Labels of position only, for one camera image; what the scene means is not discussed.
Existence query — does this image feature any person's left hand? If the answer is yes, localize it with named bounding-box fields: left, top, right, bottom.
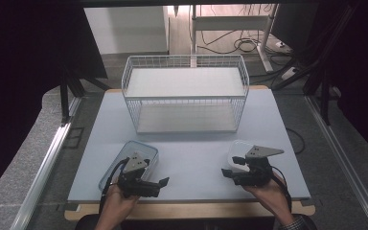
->
left=103, top=176, right=142, bottom=215

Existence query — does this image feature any person's right hand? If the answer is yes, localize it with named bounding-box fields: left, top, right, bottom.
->
left=242, top=172, right=289, bottom=219

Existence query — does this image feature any white desk frame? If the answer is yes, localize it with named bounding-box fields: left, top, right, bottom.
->
left=190, top=3, right=280, bottom=74

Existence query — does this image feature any white cabinet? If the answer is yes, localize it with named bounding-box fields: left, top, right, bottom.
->
left=83, top=5, right=170, bottom=56

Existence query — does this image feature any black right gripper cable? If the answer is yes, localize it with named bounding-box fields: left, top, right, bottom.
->
left=269, top=165, right=293, bottom=214

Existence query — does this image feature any aluminium rail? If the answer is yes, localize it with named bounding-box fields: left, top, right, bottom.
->
left=305, top=95, right=368, bottom=230
left=10, top=97, right=82, bottom=230

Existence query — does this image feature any clear container with blue lid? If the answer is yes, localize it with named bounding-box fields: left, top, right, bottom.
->
left=98, top=139, right=159, bottom=193

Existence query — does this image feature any black floor cable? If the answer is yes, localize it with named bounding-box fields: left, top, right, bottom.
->
left=286, top=127, right=307, bottom=155

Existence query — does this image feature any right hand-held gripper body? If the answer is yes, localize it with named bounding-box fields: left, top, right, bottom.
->
left=231, top=145, right=286, bottom=187

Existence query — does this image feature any white power strip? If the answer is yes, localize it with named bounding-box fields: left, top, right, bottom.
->
left=280, top=66, right=299, bottom=81

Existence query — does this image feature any white wire rack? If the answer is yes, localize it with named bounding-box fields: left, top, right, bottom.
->
left=121, top=54, right=250, bottom=135

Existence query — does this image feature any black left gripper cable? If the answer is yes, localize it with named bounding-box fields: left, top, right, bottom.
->
left=98, top=157, right=130, bottom=215

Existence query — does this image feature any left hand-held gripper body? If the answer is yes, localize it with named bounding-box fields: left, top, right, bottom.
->
left=117, top=150, right=161, bottom=199

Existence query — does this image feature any tangle of black cables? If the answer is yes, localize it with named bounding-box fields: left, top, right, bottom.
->
left=197, top=28, right=293, bottom=57

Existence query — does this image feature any black metal stand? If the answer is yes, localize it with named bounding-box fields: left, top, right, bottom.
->
left=58, top=65, right=111, bottom=126
left=271, top=4, right=360, bottom=127

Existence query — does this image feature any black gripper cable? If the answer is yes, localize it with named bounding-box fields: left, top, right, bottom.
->
left=98, top=157, right=130, bottom=215
left=269, top=165, right=293, bottom=214

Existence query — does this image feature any dark floor socket plate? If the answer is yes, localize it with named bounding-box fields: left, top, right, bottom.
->
left=62, top=126, right=85, bottom=150

